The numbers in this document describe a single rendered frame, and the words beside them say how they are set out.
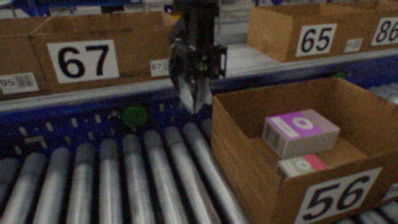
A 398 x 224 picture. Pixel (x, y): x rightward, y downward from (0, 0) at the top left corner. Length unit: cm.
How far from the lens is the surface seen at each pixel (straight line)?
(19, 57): 75
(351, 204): 56
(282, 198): 41
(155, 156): 66
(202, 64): 39
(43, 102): 73
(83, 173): 67
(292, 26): 92
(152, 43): 72
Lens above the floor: 118
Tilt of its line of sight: 31 degrees down
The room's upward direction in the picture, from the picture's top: straight up
